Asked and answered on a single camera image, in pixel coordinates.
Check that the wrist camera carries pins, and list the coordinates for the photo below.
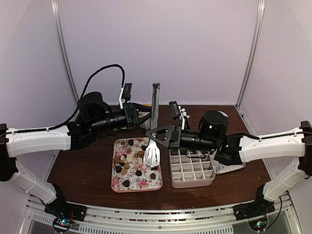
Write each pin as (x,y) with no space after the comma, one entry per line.
(180,115)
(125,93)

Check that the front aluminium rail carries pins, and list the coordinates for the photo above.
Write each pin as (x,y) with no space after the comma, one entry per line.
(211,220)

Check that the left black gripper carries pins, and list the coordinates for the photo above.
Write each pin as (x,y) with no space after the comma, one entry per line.
(131,114)

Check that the aluminium frame post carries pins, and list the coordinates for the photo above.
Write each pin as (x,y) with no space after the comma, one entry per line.
(258,26)
(63,51)

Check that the floral pink tray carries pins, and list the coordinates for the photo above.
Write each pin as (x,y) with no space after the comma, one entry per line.
(129,173)

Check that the left aluminium frame post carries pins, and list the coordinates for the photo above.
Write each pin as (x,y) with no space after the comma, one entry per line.
(63,51)

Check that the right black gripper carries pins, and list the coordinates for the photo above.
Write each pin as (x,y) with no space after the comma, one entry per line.
(171,141)

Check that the pink divided tin box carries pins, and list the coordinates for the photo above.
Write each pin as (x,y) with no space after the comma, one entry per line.
(190,168)

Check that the right aluminium frame post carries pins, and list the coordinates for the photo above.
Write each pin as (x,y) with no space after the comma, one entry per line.
(258,26)

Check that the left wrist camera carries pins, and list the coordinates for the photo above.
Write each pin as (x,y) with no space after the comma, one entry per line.
(125,93)

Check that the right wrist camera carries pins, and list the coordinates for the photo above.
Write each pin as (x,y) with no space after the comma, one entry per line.
(180,115)

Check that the pink rabbit tin lid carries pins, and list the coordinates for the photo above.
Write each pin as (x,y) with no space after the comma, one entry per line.
(222,169)

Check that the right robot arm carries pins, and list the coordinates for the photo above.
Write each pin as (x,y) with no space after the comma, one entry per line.
(241,148)

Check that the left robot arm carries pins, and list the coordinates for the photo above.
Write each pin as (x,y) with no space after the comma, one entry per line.
(94,116)

